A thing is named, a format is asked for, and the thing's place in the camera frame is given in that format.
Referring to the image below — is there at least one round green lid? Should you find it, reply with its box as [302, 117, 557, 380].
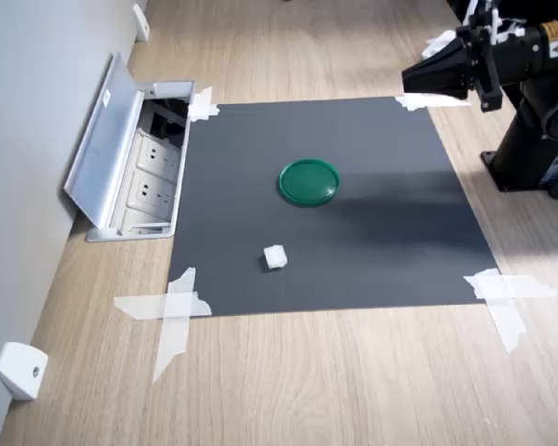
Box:
[277, 158, 342, 208]

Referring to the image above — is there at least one small white plastic terminal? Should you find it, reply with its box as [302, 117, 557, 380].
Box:
[262, 243, 288, 270]

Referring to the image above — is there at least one white tape strip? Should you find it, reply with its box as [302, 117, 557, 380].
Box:
[420, 29, 458, 60]
[187, 85, 222, 124]
[152, 267, 198, 385]
[393, 92, 473, 112]
[113, 291, 214, 322]
[485, 296, 528, 355]
[463, 272, 558, 300]

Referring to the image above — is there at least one dark grey mat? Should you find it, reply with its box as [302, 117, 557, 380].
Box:
[167, 96, 498, 318]

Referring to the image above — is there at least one white wall socket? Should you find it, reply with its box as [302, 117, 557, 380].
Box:
[134, 133, 181, 171]
[126, 168, 178, 208]

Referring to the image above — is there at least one silver cable duct box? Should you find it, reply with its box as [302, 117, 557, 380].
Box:
[86, 80, 196, 243]

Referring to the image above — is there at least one small white bracket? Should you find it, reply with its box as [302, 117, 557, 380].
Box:
[0, 341, 49, 402]
[131, 3, 151, 44]

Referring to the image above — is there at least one silver cable duct lid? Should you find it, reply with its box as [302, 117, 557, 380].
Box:
[63, 51, 146, 230]

